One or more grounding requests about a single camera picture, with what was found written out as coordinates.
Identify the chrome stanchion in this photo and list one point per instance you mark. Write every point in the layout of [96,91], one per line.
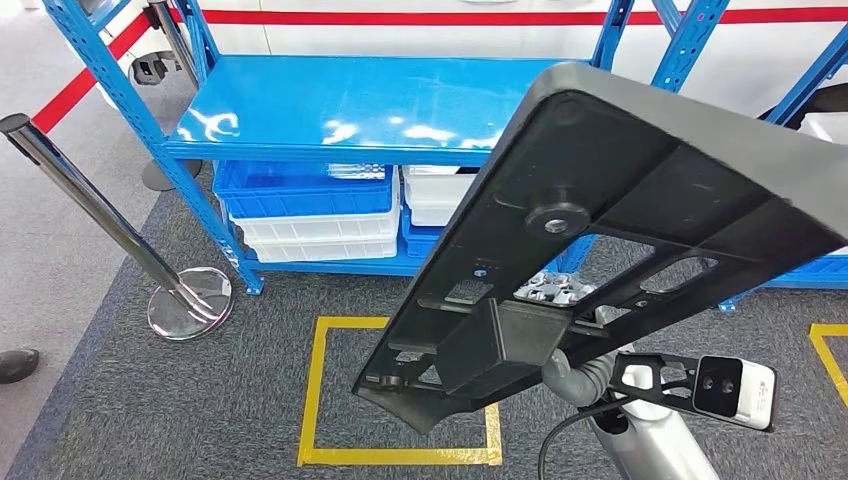
[189,305]
[175,46]

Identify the yellow floor tape square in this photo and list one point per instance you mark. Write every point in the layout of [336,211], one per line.
[311,397]

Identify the person's foot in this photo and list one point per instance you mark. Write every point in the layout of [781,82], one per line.
[16,366]

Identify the blue metal shelf rack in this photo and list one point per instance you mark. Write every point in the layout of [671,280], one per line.
[331,106]
[808,73]

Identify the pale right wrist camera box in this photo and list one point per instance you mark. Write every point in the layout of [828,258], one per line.
[735,394]

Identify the white car with red stripe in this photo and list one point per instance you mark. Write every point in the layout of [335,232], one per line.
[430,36]

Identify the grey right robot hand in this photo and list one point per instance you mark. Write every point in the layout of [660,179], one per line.
[550,288]

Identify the thin black stanchion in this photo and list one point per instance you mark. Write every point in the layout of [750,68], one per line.
[156,177]

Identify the red barrier belt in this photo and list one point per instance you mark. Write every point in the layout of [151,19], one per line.
[86,79]

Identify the black plastic frame part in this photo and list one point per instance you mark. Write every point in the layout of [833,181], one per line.
[662,166]

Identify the black camera bracket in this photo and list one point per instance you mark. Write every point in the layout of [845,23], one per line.
[662,360]

